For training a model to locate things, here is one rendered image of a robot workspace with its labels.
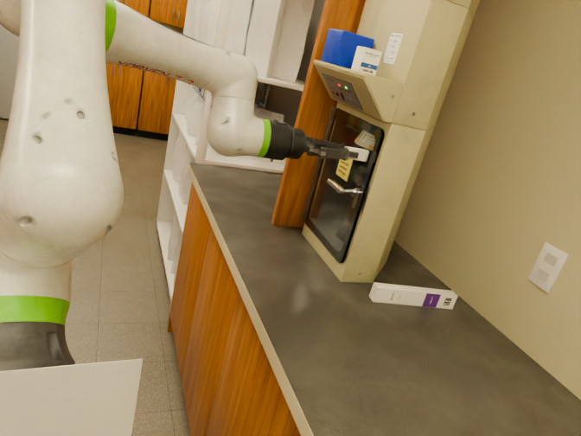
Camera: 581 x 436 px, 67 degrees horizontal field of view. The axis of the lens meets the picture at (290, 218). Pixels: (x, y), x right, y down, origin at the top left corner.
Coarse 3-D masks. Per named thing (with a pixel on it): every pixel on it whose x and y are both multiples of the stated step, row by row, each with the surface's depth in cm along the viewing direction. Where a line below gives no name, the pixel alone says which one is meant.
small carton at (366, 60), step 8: (360, 48) 113; (368, 48) 111; (360, 56) 113; (368, 56) 112; (376, 56) 112; (352, 64) 116; (360, 64) 112; (368, 64) 112; (376, 64) 113; (368, 72) 113
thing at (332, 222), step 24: (336, 120) 136; (360, 120) 123; (360, 144) 122; (336, 168) 133; (360, 168) 121; (336, 192) 132; (360, 192) 120; (312, 216) 146; (336, 216) 131; (336, 240) 130
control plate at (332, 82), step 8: (328, 80) 129; (336, 80) 122; (336, 88) 126; (344, 88) 120; (352, 88) 115; (336, 96) 131; (344, 96) 125; (352, 96) 119; (352, 104) 123; (360, 104) 117
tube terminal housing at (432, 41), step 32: (384, 0) 119; (416, 0) 107; (384, 32) 118; (416, 32) 106; (448, 32) 106; (384, 64) 117; (416, 64) 107; (448, 64) 110; (416, 96) 111; (384, 128) 114; (416, 128) 116; (384, 160) 116; (416, 160) 121; (384, 192) 120; (384, 224) 125; (320, 256) 141; (352, 256) 126; (384, 256) 136
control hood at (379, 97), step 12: (324, 72) 127; (336, 72) 118; (348, 72) 111; (360, 72) 107; (324, 84) 134; (360, 84) 109; (372, 84) 105; (384, 84) 106; (396, 84) 108; (360, 96) 114; (372, 96) 107; (384, 96) 108; (396, 96) 109; (372, 108) 112; (384, 108) 109; (384, 120) 111
